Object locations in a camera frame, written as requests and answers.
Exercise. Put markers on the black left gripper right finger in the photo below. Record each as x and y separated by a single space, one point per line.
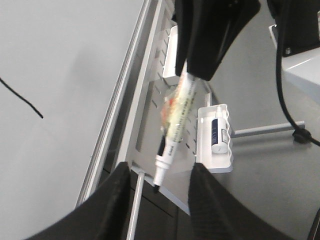
217 215

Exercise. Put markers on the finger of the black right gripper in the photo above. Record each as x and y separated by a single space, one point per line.
215 25
184 13

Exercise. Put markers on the white whiteboard marker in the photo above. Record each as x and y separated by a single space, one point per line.
180 108

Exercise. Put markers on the white horizontal rod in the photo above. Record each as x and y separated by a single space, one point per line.
135 206

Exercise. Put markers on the white cleaner bottle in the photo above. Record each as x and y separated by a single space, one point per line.
219 134

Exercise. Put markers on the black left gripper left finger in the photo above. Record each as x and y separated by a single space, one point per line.
101 217

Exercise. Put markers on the whiteboard with aluminium tray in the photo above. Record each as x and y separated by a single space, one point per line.
67 58

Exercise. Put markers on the white metal stand frame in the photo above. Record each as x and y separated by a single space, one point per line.
265 170

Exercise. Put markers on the white accessory tray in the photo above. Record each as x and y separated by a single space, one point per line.
215 163
169 68

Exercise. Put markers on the upper white accessory tray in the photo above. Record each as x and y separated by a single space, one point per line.
169 68

